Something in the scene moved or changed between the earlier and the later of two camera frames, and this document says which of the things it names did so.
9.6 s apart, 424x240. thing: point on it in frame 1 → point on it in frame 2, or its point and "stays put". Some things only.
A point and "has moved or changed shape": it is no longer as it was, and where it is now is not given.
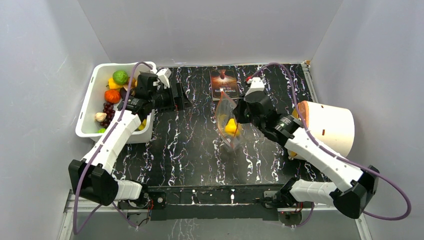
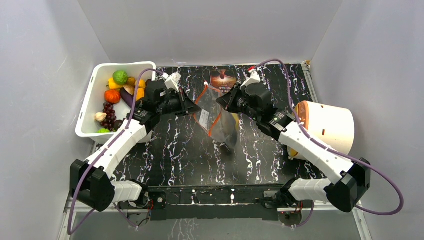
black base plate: x=211 y=202 stays put
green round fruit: x=120 y=77 stays put
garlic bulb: x=100 y=117 stays put
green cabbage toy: x=101 y=130 stays put
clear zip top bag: x=227 y=121 has moved or changed shape
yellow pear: x=230 y=127 has moved or changed shape
